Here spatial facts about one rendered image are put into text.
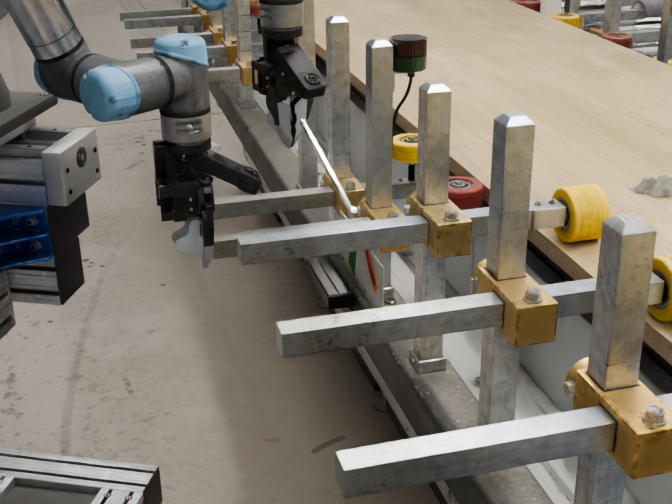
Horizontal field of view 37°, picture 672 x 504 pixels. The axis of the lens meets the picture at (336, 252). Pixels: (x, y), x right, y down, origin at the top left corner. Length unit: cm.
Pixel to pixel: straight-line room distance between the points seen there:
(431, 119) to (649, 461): 59
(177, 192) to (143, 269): 207
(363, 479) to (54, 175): 90
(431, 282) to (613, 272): 55
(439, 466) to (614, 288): 22
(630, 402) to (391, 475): 24
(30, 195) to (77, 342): 152
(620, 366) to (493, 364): 29
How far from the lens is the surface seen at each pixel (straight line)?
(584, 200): 143
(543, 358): 162
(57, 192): 163
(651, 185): 169
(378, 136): 160
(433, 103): 134
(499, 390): 125
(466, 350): 173
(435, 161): 137
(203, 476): 249
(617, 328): 95
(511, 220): 115
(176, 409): 274
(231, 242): 156
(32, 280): 172
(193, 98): 146
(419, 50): 158
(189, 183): 151
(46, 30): 146
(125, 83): 138
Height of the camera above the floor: 148
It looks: 24 degrees down
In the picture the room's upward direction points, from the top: 1 degrees counter-clockwise
